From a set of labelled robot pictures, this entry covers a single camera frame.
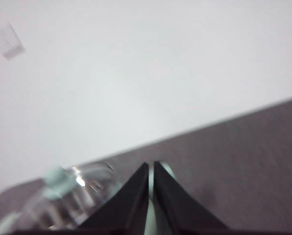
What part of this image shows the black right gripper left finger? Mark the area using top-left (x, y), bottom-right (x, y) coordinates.
top-left (3, 163), bottom-right (149, 235)

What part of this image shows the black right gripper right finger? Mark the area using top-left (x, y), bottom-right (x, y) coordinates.
top-left (152, 161), bottom-right (292, 235)

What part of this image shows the pale green steamer pot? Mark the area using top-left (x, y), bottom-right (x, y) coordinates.
top-left (0, 160), bottom-right (176, 235)

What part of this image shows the white wall socket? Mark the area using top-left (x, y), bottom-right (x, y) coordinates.
top-left (0, 19), bottom-right (26, 60)

